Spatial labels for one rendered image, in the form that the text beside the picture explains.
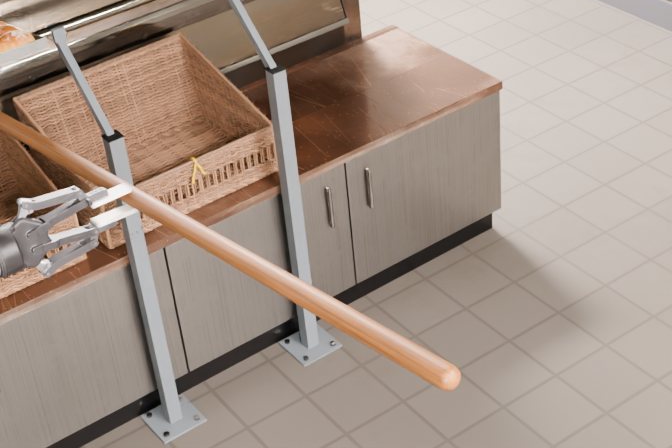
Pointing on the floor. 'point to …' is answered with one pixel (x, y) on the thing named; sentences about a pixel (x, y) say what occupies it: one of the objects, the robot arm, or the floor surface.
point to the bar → (173, 413)
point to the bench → (265, 240)
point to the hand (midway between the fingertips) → (111, 205)
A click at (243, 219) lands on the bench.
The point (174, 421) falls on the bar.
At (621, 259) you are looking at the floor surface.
